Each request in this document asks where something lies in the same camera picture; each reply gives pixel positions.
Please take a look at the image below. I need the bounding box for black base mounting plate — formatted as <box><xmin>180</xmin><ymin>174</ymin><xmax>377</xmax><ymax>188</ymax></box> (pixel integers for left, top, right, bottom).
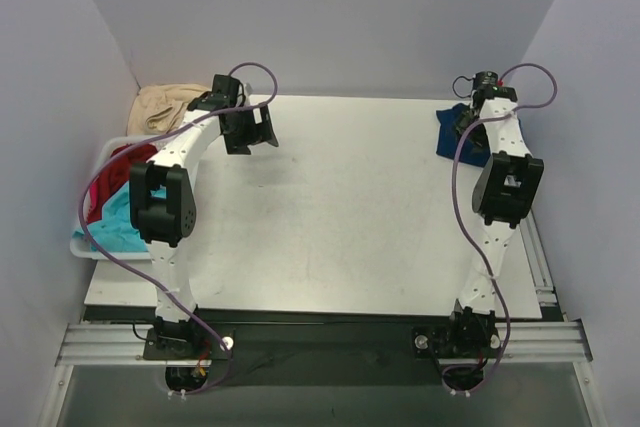
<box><xmin>143</xmin><ymin>309</ymin><xmax>506</xmax><ymax>390</ymax></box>

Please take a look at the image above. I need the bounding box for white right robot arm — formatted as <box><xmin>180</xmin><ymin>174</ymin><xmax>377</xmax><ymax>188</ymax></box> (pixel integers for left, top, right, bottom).
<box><xmin>452</xmin><ymin>98</ymin><xmax>544</xmax><ymax>315</ymax></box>

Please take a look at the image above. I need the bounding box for right side aluminium rail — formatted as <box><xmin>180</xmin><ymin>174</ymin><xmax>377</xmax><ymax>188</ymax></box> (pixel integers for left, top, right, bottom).
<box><xmin>487</xmin><ymin>94</ymin><xmax>569</xmax><ymax>321</ymax></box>

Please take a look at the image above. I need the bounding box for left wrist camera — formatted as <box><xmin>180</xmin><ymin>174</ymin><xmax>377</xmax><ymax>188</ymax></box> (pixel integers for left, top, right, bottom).
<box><xmin>187</xmin><ymin>74</ymin><xmax>246</xmax><ymax>112</ymax></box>

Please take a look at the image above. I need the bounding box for beige t-shirt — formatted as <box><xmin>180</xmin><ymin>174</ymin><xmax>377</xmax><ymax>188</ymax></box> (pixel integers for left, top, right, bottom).
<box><xmin>126</xmin><ymin>83</ymin><xmax>209</xmax><ymax>136</ymax></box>

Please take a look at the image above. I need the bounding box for aluminium frame rail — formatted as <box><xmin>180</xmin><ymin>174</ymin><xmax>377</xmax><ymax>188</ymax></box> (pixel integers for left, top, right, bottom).
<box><xmin>57</xmin><ymin>322</ymin><xmax>593</xmax><ymax>367</ymax></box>

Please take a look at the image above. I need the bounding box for turquoise t-shirt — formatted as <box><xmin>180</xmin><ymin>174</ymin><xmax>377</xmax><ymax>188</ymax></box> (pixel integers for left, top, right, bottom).
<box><xmin>87</xmin><ymin>182</ymin><xmax>147</xmax><ymax>253</ymax></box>

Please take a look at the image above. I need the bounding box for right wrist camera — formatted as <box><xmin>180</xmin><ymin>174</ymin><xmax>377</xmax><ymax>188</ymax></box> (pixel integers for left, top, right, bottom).
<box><xmin>452</xmin><ymin>71</ymin><xmax>518</xmax><ymax>103</ymax></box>

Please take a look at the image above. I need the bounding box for navy blue mickey t-shirt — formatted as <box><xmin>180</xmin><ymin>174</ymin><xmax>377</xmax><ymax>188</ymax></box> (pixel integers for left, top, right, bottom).
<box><xmin>436</xmin><ymin>103</ymin><xmax>491</xmax><ymax>168</ymax></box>

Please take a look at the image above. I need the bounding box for white plastic laundry basket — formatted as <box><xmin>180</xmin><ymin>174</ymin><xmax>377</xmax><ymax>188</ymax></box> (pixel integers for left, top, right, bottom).
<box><xmin>70</xmin><ymin>135</ymin><xmax>159</xmax><ymax>261</ymax></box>

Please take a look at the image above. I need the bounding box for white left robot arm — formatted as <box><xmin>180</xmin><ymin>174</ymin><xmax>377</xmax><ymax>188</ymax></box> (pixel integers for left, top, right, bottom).
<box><xmin>129</xmin><ymin>104</ymin><xmax>278</xmax><ymax>359</ymax></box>

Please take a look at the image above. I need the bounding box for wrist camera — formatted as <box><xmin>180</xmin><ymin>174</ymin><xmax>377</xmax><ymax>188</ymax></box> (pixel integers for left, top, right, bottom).
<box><xmin>452</xmin><ymin>71</ymin><xmax>518</xmax><ymax>103</ymax></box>
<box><xmin>187</xmin><ymin>74</ymin><xmax>246</xmax><ymax>112</ymax></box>

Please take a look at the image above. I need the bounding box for red t-shirt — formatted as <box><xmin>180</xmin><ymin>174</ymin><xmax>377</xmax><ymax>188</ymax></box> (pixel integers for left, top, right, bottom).
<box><xmin>86</xmin><ymin>144</ymin><xmax>158</xmax><ymax>224</ymax></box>

